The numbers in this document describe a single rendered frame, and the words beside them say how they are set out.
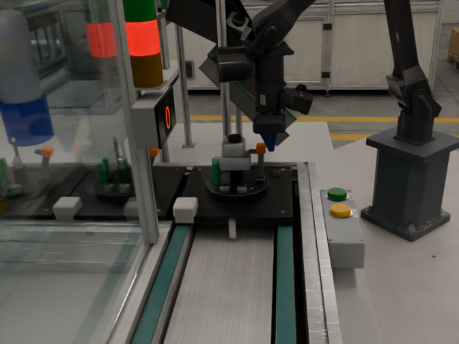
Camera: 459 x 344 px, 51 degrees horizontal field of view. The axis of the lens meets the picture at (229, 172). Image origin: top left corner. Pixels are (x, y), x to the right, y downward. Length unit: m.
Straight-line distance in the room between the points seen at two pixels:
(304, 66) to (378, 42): 0.73
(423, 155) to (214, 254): 0.46
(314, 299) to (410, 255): 0.36
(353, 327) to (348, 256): 0.13
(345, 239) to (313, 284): 0.15
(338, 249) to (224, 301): 0.23
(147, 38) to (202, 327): 0.46
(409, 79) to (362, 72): 4.05
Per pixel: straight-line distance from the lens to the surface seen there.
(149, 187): 0.87
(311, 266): 0.84
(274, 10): 0.92
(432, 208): 1.16
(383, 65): 5.09
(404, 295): 0.97
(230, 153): 1.01
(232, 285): 0.87
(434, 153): 1.06
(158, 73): 0.79
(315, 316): 0.75
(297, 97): 0.96
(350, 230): 0.95
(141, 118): 0.76
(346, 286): 0.97
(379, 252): 1.08
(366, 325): 0.90
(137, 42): 0.77
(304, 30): 4.97
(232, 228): 0.96
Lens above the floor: 1.46
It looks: 25 degrees down
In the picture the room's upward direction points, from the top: 3 degrees counter-clockwise
